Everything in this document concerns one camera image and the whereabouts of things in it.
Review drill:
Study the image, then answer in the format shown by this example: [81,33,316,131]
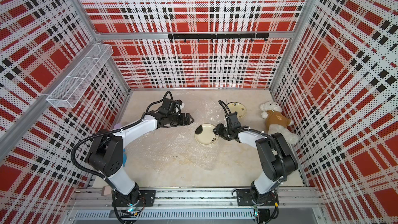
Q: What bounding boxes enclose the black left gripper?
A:
[167,112,195,127]

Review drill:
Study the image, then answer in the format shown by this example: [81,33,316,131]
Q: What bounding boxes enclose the cream plate black spot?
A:
[194,123,218,146]

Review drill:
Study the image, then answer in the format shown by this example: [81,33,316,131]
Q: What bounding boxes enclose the cream dinner plate black characters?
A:
[227,102,247,119]

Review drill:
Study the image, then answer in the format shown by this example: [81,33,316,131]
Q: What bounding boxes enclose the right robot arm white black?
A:
[213,100,299,206]

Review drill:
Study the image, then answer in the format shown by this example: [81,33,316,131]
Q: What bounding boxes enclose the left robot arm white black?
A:
[70,111,194,206]

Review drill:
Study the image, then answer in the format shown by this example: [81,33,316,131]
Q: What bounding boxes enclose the white teddy bear brown shirt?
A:
[260,101,299,145]

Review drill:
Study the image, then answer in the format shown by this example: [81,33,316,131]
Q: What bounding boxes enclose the blue alarm clock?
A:
[122,149,127,167]

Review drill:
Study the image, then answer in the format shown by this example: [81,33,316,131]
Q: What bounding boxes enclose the small beige box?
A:
[101,186,113,197]

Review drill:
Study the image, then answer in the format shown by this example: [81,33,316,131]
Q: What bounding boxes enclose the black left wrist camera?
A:
[160,98,184,113]

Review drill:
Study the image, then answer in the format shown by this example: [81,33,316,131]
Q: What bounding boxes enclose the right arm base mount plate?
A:
[233,188,279,206]

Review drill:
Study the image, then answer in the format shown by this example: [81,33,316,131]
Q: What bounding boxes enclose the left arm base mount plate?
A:
[112,190,156,207]

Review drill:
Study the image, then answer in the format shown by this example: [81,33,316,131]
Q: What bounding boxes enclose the black wall hook rail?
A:
[168,33,270,41]

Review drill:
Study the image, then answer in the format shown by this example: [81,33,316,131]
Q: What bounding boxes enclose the white wire mesh shelf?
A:
[47,43,113,108]

